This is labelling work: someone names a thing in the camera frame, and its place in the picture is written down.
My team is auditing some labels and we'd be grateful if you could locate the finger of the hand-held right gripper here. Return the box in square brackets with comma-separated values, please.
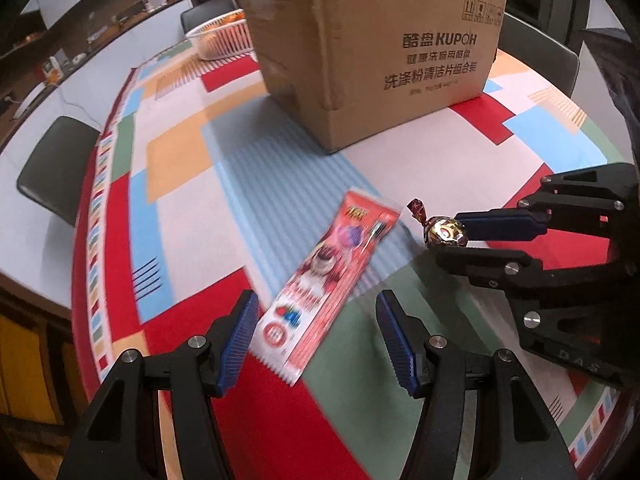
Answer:
[452, 162, 640, 242]
[435, 240, 626, 293]

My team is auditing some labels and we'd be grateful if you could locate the white flat tray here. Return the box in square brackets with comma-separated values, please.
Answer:
[12, 87, 46, 121]

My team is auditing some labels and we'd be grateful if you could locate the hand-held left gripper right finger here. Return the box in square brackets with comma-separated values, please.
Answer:
[375, 290, 573, 480]

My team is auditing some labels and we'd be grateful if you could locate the grey dining chair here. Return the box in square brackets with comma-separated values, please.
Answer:
[180, 0, 246, 33]
[16, 116, 102, 226]
[492, 12, 581, 85]

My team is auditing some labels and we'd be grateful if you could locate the brown cardboard box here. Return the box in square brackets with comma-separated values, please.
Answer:
[231, 0, 508, 153]

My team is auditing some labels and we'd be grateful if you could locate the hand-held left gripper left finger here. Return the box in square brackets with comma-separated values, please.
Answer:
[57, 290, 260, 480]

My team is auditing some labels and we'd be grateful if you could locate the long red snack packet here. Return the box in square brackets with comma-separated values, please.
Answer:
[248, 187, 403, 387]

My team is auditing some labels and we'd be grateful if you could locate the yellow wooden cabinet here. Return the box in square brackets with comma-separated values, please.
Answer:
[0, 300, 76, 423]

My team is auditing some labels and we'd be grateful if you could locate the round gold candy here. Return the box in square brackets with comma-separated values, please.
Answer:
[406, 199, 469, 250]

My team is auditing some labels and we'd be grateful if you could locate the white slatted basket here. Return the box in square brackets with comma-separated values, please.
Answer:
[186, 9, 257, 61]

